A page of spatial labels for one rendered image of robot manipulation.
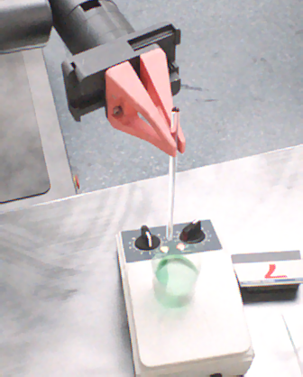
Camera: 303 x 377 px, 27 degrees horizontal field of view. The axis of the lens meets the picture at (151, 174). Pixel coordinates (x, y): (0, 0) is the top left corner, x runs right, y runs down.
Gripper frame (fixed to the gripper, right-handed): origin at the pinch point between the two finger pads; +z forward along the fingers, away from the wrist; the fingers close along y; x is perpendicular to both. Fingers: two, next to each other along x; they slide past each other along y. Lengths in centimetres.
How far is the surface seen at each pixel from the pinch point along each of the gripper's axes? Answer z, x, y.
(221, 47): -94, 110, 76
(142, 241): -7.7, 30.0, 1.0
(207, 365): 9.5, 28.5, -0.3
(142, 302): 0.7, 26.3, -3.4
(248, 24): -99, 110, 89
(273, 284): 4.5, 31.1, 12.2
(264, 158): -13.3, 35.0, 23.8
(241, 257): -1.6, 34.6, 12.1
